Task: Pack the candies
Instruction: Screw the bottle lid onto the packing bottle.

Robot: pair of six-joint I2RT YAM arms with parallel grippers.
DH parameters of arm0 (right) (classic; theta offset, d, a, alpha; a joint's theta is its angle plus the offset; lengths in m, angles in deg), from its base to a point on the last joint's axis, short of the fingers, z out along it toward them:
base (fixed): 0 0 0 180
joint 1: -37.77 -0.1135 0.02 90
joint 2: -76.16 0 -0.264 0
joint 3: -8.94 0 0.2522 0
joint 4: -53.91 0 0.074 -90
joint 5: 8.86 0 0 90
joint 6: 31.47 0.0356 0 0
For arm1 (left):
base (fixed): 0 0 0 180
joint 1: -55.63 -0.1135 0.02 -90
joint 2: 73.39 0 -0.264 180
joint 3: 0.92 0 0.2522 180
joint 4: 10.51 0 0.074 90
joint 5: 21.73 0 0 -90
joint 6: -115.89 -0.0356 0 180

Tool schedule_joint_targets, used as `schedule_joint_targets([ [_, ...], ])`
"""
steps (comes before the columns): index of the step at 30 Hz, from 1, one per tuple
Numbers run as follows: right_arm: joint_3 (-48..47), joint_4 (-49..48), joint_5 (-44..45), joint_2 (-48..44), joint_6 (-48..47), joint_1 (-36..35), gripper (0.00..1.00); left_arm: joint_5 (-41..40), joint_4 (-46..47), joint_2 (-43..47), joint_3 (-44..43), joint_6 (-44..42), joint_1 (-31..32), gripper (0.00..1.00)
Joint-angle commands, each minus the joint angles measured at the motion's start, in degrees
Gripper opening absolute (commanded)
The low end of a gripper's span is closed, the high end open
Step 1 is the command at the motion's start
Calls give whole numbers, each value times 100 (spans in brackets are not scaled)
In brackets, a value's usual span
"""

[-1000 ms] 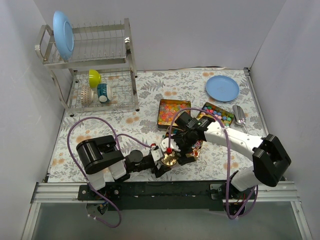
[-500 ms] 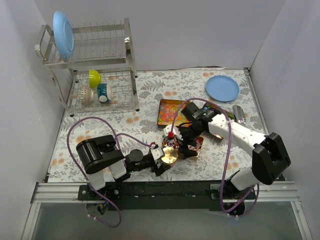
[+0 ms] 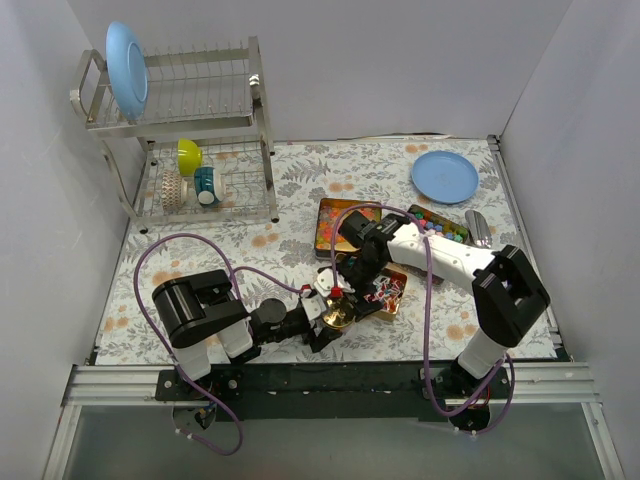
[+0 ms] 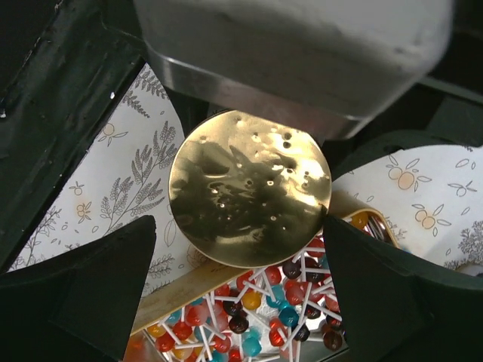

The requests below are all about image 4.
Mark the gold round lid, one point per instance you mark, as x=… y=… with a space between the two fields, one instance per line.
x=248 y=192

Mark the floral table mat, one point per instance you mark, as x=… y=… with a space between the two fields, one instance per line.
x=430 y=193

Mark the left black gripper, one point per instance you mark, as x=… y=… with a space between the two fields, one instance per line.
x=445 y=124

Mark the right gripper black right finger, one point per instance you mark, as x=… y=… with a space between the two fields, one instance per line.
x=399 y=307

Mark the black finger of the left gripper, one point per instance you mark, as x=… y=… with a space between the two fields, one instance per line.
x=75 y=76

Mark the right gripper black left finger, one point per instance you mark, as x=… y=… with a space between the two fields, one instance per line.
x=80 y=305

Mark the tin of candies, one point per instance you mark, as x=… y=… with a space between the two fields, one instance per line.
x=281 y=297

